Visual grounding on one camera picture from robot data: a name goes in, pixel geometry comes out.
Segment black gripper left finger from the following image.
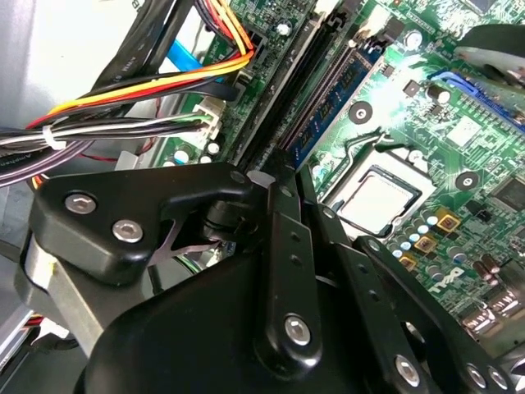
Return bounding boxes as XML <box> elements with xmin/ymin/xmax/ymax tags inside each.
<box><xmin>16</xmin><ymin>149</ymin><xmax>325</xmax><ymax>381</ymax></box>

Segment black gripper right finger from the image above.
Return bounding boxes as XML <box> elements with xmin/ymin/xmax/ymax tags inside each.
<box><xmin>299</xmin><ymin>166</ymin><xmax>518</xmax><ymax>394</ymax></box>

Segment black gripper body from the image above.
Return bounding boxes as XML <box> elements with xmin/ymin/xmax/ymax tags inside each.
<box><xmin>73</xmin><ymin>245</ymin><xmax>436</xmax><ymax>394</ymax></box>

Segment blue RAM stick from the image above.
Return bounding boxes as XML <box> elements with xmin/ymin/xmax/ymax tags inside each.
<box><xmin>281</xmin><ymin>40</ymin><xmax>389</xmax><ymax>167</ymax></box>

